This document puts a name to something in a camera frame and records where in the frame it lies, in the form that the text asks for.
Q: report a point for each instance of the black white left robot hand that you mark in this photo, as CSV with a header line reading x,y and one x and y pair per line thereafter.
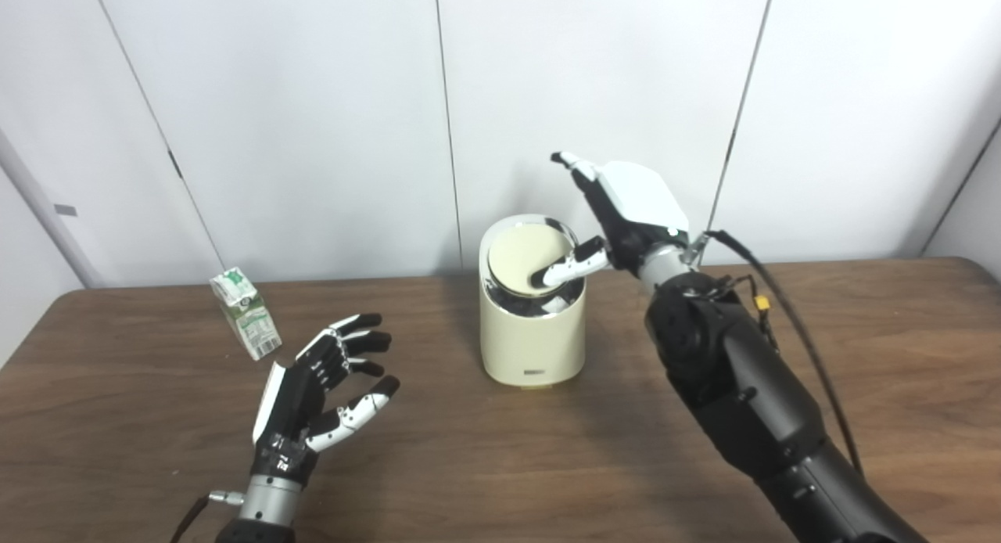
x,y
288,410

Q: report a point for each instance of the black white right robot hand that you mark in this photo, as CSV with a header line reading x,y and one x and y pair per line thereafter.
x,y
641,206

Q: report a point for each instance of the green white milk carton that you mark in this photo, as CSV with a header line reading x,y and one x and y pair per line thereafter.
x,y
249,316

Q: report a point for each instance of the cream round bin lid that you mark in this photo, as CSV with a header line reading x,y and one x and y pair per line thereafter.
x,y
516,257

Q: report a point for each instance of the cream-colored bin body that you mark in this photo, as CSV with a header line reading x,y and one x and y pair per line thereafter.
x,y
532,343

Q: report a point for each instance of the small gray wall label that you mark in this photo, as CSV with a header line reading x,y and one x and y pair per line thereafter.
x,y
65,210

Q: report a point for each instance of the white wall corner post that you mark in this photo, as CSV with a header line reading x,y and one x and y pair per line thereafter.
x,y
43,214

